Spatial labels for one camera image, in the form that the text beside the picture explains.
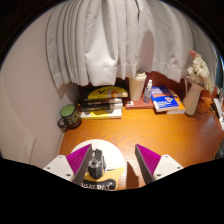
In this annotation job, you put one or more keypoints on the white ceramic vase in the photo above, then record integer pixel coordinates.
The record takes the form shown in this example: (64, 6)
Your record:
(192, 100)

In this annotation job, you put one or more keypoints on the white yellow black mouse pad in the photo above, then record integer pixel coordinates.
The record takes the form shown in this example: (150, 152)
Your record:
(111, 155)

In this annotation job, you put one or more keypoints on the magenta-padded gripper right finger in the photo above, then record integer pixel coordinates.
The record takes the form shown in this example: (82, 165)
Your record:
(148, 161)

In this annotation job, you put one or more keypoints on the beige lidded tumbler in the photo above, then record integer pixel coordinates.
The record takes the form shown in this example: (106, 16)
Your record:
(136, 87)

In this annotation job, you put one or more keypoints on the black and yellow book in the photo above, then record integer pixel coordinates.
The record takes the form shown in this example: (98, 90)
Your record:
(106, 92)

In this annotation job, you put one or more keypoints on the blue book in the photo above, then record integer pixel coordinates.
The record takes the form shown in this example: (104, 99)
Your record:
(164, 99)

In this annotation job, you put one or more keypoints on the clear spray bottle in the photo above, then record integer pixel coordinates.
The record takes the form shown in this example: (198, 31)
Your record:
(147, 93)

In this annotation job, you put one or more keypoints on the thin red book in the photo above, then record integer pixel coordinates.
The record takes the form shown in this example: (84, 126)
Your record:
(138, 104)

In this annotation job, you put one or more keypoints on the dark mug with green inside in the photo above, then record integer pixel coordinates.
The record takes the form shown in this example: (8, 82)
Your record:
(70, 117)

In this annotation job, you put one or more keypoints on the black and grey computer mouse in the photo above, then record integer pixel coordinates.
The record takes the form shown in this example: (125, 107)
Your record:
(97, 165)

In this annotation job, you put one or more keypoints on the white curtain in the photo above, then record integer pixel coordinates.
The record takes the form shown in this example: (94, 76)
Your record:
(126, 36)

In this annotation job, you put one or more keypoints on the white flat device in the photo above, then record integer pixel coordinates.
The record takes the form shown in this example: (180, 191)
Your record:
(220, 113)

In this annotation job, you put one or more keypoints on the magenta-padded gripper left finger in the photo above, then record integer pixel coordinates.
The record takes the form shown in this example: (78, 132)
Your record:
(79, 161)

